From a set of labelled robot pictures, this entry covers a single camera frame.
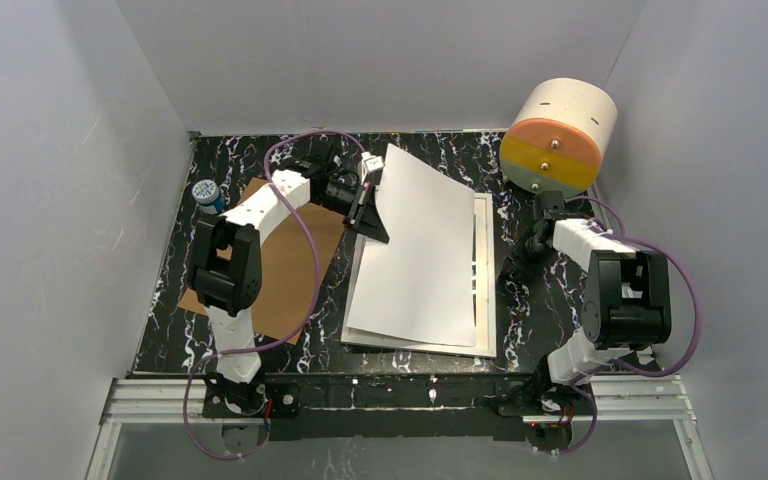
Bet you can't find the white picture frame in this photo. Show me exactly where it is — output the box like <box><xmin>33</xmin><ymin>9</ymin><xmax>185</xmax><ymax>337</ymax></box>
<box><xmin>340</xmin><ymin>193</ymin><xmax>497</xmax><ymax>358</ymax></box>

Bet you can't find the autumn forest photo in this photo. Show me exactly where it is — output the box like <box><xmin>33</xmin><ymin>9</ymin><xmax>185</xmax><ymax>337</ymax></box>
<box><xmin>347</xmin><ymin>144</ymin><xmax>476</xmax><ymax>347</ymax></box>

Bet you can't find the brown frame backing board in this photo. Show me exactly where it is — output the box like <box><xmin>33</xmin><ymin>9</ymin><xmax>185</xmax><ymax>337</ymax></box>
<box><xmin>177</xmin><ymin>177</ymin><xmax>349</xmax><ymax>346</ymax></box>

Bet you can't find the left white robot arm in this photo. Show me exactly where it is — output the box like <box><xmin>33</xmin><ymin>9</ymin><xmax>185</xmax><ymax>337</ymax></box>
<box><xmin>187</xmin><ymin>149</ymin><xmax>390</xmax><ymax>383</ymax></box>

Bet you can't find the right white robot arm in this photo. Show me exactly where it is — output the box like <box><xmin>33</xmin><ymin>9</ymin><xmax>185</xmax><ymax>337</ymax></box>
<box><xmin>505</xmin><ymin>191</ymin><xmax>672</xmax><ymax>386</ymax></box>

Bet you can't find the white cylindrical drawer unit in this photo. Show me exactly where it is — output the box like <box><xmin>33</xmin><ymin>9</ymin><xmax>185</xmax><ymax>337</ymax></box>
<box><xmin>499</xmin><ymin>78</ymin><xmax>618</xmax><ymax>197</ymax></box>

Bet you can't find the small blue lidded jar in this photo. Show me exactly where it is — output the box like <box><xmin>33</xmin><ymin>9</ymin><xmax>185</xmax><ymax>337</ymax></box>
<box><xmin>191</xmin><ymin>179</ymin><xmax>227</xmax><ymax>215</ymax></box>

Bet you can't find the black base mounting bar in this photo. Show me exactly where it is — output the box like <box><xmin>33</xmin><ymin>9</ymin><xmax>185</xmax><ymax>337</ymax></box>
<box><xmin>201</xmin><ymin>373</ymin><xmax>592</xmax><ymax>443</ymax></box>

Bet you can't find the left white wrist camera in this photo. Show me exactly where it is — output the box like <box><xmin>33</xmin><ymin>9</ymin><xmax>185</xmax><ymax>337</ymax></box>
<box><xmin>357</xmin><ymin>151</ymin><xmax>385</xmax><ymax>187</ymax></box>

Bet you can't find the aluminium rail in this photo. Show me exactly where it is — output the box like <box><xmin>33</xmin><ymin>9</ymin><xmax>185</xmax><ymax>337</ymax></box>
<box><xmin>85</xmin><ymin>375</ymin><xmax>713</xmax><ymax>479</ymax></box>

